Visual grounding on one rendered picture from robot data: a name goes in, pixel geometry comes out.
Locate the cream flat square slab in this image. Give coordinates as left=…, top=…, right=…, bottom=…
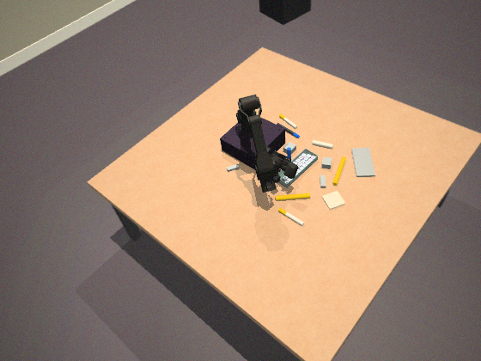
left=322, top=191, right=345, bottom=210

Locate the keyboard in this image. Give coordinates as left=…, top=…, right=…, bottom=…
left=278, top=148, right=318, bottom=188

